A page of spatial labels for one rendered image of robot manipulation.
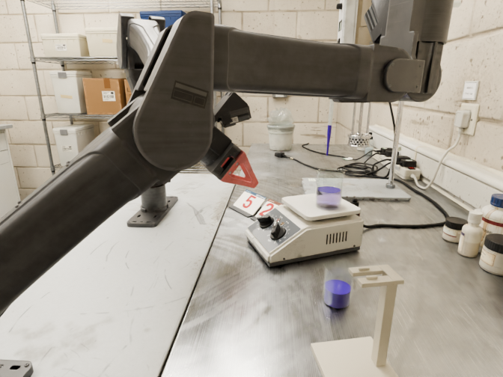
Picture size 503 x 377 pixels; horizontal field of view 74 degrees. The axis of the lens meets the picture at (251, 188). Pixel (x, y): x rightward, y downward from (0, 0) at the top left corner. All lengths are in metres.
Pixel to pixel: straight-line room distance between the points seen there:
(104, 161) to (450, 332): 0.47
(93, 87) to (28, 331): 2.56
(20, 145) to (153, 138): 3.67
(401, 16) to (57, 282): 0.63
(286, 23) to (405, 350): 2.81
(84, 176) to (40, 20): 3.42
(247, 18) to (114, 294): 2.74
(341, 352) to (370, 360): 0.03
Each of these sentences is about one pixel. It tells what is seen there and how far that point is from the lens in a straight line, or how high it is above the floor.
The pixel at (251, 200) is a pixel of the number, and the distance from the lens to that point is 0.87.
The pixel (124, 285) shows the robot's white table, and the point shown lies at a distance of 0.61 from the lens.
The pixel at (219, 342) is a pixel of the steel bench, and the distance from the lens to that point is 0.47.
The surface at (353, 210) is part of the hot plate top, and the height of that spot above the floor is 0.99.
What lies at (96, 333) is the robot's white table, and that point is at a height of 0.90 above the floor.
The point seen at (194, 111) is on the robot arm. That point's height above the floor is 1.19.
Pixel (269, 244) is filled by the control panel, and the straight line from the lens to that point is 0.62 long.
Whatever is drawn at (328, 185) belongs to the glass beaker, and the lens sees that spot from 0.63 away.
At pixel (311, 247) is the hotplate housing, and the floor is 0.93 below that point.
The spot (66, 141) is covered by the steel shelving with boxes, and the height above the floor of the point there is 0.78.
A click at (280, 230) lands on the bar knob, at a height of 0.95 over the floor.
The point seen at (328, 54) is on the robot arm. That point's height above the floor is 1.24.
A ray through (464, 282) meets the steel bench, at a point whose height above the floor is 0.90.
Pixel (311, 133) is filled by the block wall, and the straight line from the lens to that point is 3.09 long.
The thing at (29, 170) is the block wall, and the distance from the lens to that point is 3.95.
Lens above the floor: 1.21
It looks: 17 degrees down
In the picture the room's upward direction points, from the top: straight up
